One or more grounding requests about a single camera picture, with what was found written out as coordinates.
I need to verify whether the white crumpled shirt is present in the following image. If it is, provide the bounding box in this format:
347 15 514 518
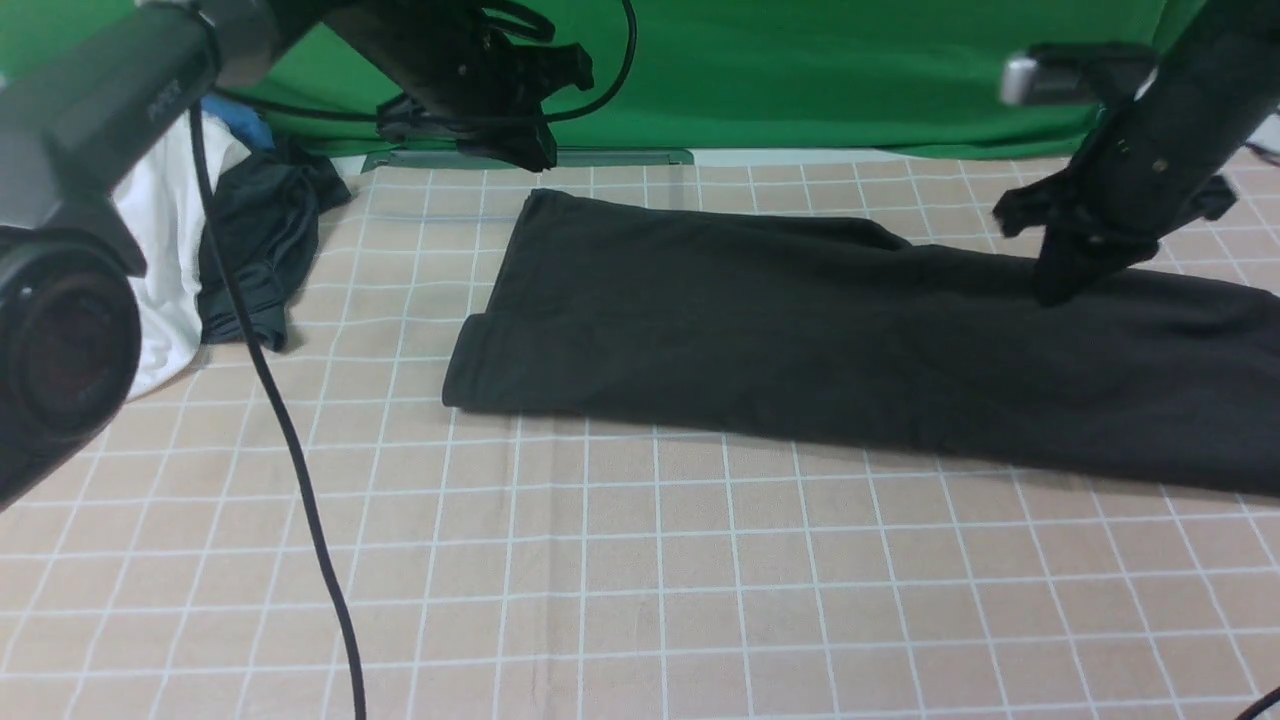
111 117 206 400

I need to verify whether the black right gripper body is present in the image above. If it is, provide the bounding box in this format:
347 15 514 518
993 72 1236 266

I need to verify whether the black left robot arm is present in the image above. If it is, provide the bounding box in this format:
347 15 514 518
1 1 637 506

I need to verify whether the blue crumpled garment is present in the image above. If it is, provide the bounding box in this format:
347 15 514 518
201 95 276 152

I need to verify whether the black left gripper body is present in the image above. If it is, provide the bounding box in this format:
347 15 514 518
330 1 595 173

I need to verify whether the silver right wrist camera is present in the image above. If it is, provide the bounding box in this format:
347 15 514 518
998 41 1158 106

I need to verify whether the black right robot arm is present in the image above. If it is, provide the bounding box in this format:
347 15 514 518
995 1 1279 306

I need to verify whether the dark teal crumpled garment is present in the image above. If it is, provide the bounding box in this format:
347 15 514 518
197 140 352 352

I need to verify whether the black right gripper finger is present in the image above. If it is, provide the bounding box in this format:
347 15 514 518
1032 240 1108 307

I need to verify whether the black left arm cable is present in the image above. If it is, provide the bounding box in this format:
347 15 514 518
188 0 639 720

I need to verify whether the beige checkered tablecloth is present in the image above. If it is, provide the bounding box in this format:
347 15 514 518
1 155 1277 719

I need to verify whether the green backdrop cloth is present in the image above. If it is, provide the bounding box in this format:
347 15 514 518
1 1 1204 159

